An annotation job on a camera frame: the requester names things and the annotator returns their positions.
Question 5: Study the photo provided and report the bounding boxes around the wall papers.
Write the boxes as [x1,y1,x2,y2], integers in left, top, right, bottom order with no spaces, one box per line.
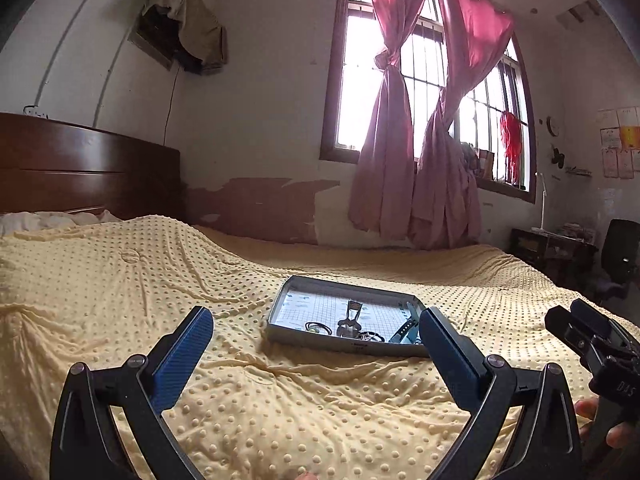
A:
[597,107,640,181]

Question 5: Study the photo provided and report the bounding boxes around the black office chair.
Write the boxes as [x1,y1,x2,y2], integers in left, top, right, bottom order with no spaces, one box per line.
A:
[581,218,640,307]

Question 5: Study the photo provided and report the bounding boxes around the white desk lamp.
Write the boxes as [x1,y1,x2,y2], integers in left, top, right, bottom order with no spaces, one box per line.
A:
[529,172,552,234]

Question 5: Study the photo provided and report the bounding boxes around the dark wooden desk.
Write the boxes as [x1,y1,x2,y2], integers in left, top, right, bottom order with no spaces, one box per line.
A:
[509,227,599,287]

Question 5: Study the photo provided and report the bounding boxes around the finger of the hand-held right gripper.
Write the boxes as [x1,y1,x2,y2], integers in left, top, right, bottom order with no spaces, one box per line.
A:
[571,298,629,344]
[544,305,614,362]

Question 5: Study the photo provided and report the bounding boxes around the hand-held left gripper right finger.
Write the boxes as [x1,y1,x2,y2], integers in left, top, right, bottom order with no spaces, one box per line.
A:
[419,307,584,480]

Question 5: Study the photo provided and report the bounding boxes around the person's right hand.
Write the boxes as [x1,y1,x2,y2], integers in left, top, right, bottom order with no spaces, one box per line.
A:
[575,396,640,453]

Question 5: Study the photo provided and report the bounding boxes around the dark wooden headboard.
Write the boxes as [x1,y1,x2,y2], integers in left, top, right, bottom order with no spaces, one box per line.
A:
[0,112,182,222]

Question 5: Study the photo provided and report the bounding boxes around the dark wall box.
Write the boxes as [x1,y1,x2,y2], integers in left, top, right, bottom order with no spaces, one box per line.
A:
[127,6,222,77]

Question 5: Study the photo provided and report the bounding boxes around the pink curtain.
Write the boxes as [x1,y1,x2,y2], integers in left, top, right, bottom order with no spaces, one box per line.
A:
[347,0,434,242]
[407,0,516,252]

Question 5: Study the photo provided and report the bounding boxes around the metal clip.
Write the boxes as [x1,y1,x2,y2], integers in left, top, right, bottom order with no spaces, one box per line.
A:
[336,300,365,340]

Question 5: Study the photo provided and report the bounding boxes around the yellow dotted blanket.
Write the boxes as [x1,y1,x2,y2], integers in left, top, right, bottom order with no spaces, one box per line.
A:
[0,215,640,480]

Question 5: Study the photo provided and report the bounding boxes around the window sill clutter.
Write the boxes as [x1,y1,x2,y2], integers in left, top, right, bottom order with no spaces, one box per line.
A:
[459,142,497,182]

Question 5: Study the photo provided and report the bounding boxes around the grey shallow tray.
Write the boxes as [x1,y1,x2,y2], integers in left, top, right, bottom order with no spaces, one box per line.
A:
[265,275,432,359]

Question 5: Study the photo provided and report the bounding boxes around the white pillow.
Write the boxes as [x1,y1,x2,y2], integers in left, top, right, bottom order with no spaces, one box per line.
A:
[0,208,122,237]

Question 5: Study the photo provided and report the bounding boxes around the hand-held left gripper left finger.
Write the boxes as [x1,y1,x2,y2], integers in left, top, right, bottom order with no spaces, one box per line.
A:
[50,305,216,480]

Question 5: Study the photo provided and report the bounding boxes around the beige hanging cloth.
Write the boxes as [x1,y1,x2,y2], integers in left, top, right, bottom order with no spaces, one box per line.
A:
[142,0,229,64]

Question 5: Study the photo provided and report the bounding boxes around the red hanging tassel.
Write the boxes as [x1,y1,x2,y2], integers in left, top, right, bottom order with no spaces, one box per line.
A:
[498,111,522,184]

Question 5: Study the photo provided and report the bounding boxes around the barred window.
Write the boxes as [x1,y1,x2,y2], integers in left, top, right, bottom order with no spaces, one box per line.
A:
[320,0,539,206]

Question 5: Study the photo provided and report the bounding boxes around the stack of desk papers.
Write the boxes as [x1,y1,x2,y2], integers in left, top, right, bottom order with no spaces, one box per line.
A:
[554,222,597,244]

